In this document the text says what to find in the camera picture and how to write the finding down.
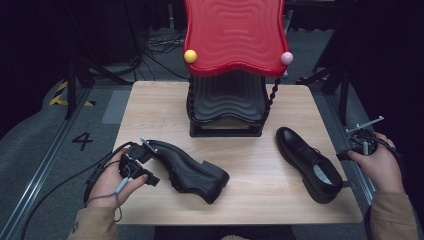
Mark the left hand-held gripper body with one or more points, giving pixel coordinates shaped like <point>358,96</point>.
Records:
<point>135,160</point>

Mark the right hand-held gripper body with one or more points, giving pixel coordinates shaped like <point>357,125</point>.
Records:
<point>363,141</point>

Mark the black leather shoe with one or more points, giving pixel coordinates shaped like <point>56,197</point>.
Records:
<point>308,163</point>
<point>190,171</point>

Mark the red and black shoe rack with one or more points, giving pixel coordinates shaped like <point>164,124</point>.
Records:
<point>235,36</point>

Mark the person's right hand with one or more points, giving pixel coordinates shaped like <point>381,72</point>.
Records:
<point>380,166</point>

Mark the person's left hand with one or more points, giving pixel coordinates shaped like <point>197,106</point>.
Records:
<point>108,185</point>

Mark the black metal stand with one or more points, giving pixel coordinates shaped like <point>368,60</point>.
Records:
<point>71,86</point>
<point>343,86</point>

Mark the aluminium floor rail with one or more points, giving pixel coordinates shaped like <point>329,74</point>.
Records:
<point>43,166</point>
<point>353,160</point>

